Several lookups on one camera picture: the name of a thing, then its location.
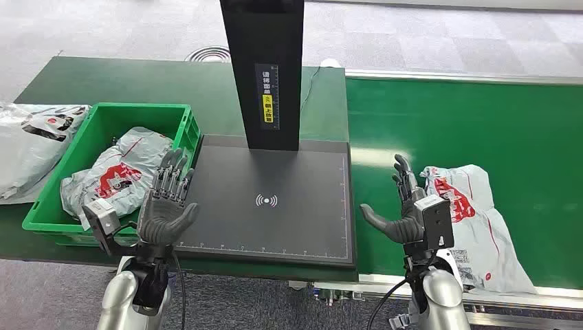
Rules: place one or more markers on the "green plastic crate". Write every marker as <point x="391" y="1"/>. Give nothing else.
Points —
<point x="109" y="116"/>

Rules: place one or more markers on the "black and yellow label sticker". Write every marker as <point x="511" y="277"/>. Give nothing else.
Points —
<point x="268" y="98"/>

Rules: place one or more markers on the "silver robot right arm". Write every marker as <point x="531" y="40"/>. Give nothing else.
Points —
<point x="442" y="296"/>

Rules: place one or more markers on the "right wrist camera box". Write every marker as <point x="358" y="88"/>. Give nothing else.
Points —
<point x="437" y="223"/>

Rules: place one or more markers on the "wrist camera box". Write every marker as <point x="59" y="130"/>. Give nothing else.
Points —
<point x="437" y="223"/>
<point x="102" y="221"/>

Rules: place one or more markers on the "grey package with red print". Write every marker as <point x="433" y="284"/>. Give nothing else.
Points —
<point x="483" y="237"/>
<point x="132" y="150"/>

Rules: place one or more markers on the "small white round plug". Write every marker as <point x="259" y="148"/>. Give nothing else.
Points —
<point x="330" y="63"/>

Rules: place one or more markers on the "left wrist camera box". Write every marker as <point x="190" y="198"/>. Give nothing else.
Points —
<point x="102" y="221"/>

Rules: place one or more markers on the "round metal floor vent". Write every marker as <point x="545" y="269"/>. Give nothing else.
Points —
<point x="207" y="54"/>

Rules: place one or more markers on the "white package with black print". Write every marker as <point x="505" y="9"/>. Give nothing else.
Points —
<point x="27" y="155"/>

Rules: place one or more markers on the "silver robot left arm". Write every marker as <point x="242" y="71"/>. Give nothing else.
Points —
<point x="116" y="296"/>

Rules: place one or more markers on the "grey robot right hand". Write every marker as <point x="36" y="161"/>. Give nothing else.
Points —
<point x="407" y="227"/>

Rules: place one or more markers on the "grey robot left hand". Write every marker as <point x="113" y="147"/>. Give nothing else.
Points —
<point x="159" y="221"/>

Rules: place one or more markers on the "black inbound scanner machine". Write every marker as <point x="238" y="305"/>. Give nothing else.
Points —
<point x="273" y="218"/>

